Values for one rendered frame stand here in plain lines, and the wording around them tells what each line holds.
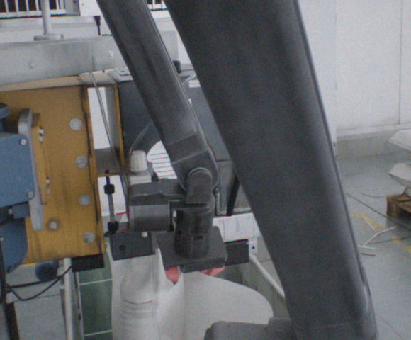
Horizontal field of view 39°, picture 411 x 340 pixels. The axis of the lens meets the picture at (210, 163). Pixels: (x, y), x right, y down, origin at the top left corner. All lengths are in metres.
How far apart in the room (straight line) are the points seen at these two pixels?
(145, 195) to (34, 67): 0.24
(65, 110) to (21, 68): 0.19
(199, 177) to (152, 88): 0.14
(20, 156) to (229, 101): 0.56
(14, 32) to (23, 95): 2.72
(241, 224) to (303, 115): 0.86
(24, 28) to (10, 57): 2.90
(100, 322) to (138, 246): 1.15
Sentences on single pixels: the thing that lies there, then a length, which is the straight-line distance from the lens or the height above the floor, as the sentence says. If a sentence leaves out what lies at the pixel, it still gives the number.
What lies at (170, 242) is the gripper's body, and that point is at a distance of 0.94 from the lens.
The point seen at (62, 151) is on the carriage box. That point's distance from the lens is 1.06.
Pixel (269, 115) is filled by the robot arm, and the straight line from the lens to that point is 0.29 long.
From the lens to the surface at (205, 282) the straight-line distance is 0.99.
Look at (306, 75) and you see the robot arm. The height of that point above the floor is 1.42.
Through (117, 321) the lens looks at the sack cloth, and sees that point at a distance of 1.56.
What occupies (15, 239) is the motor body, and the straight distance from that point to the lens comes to 0.92.
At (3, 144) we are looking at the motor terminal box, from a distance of 0.80.
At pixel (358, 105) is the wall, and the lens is 5.82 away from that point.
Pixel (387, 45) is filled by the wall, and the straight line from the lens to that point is 5.90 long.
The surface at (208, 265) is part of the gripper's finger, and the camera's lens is 0.93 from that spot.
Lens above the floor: 1.45
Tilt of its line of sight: 14 degrees down
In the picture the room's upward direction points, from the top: 3 degrees counter-clockwise
